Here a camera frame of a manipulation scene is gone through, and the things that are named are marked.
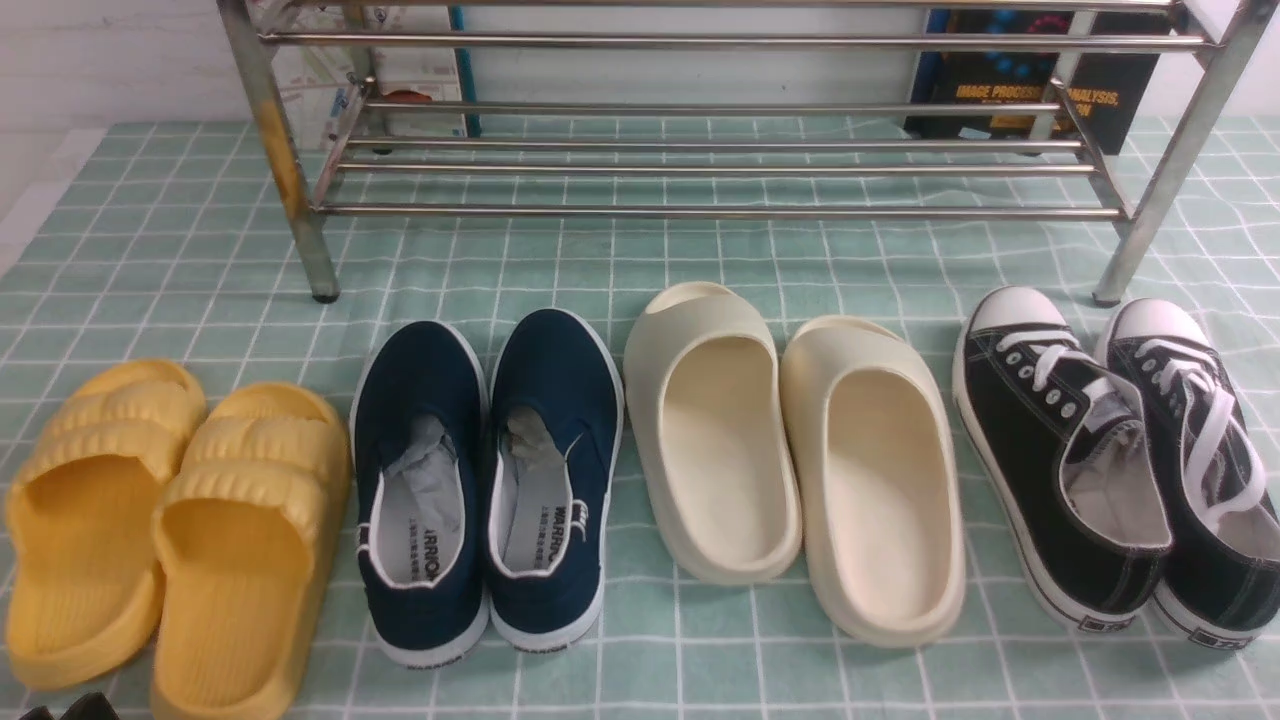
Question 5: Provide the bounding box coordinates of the navy slip-on shoe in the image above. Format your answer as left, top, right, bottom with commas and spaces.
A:
349, 320, 490, 669
483, 307, 625, 653

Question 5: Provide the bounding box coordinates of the steel shoe rack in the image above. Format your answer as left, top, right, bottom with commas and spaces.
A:
218, 1, 1277, 307

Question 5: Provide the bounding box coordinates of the left cream foam slipper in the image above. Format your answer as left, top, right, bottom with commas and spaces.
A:
623, 281, 803, 585

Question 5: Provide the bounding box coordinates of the cream foam slipper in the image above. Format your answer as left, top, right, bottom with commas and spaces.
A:
623, 281, 803, 585
780, 315, 966, 648

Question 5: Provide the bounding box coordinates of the right cream foam slipper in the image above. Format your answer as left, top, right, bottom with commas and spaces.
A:
780, 315, 966, 648

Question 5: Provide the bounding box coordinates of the white box with blue edge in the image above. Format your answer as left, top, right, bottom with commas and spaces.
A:
248, 1, 474, 151

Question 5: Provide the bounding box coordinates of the right yellow slide sandal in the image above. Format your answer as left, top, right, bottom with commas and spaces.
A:
150, 382, 352, 719

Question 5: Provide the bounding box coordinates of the yellow slide sandal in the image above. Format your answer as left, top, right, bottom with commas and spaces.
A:
5, 359, 207, 691
150, 382, 352, 719

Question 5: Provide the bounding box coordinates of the left black canvas sneaker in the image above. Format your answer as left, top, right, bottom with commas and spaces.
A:
952, 286, 1172, 634

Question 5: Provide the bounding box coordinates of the black canvas sneaker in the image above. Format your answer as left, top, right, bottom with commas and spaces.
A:
1094, 299, 1279, 651
952, 286, 1172, 634

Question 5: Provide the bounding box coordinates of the green checkered tablecloth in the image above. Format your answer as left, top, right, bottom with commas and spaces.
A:
1, 122, 1277, 719

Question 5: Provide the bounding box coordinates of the black image processing book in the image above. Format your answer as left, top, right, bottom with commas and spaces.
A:
902, 9, 1160, 156

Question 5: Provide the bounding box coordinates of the left yellow slide sandal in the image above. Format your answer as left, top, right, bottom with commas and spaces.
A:
5, 359, 207, 691

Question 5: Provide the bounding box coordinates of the right black canvas sneaker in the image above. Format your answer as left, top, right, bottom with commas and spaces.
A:
1094, 299, 1279, 651

